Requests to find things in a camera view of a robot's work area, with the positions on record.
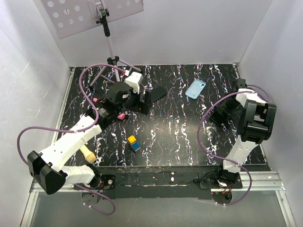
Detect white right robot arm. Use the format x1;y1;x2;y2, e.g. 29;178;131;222
210;79;277;188

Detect orange and blue toy blocks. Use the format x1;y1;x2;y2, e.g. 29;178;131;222
127;135;141;151

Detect light blue phone case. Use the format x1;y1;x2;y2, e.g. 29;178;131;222
185;79;206;100

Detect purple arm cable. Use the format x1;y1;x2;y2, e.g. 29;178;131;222
196;84;272;206
17;63;131;216

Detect pink cylindrical stick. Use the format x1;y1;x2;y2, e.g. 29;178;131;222
93;98;126;120

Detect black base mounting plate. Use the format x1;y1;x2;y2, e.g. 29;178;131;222
94;166;219;200

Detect lilac music stand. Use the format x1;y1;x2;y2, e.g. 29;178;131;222
41;0;143;76

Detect wooden handled tool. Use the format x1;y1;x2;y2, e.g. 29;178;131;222
80;145;96;164

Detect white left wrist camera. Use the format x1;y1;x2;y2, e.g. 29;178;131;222
125;72;143;94

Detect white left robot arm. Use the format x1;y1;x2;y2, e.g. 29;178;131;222
27;82;152;194

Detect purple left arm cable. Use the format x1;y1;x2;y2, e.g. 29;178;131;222
17;63;131;216

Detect black smartphone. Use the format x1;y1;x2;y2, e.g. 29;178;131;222
151;87;167;103

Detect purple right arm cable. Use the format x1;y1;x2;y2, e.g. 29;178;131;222
196;84;272;206

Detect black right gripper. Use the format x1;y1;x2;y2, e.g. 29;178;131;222
214;92;243;121

